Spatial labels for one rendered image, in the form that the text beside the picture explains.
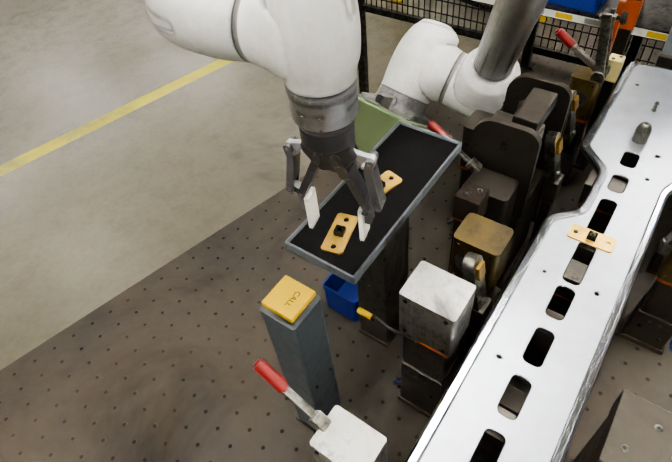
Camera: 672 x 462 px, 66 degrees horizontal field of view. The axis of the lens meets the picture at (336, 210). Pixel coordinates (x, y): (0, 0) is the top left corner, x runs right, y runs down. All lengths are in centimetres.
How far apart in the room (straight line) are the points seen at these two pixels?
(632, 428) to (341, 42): 67
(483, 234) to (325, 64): 50
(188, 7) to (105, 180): 242
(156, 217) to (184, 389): 151
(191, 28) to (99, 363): 96
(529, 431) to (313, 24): 66
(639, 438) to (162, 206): 230
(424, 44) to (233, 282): 83
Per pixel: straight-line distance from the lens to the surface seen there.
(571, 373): 95
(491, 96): 144
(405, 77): 151
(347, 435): 80
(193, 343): 135
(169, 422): 128
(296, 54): 59
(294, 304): 79
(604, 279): 107
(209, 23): 65
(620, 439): 89
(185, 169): 290
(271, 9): 59
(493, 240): 97
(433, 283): 86
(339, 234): 85
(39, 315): 259
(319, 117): 64
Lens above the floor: 182
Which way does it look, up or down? 47 degrees down
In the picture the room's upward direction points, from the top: 7 degrees counter-clockwise
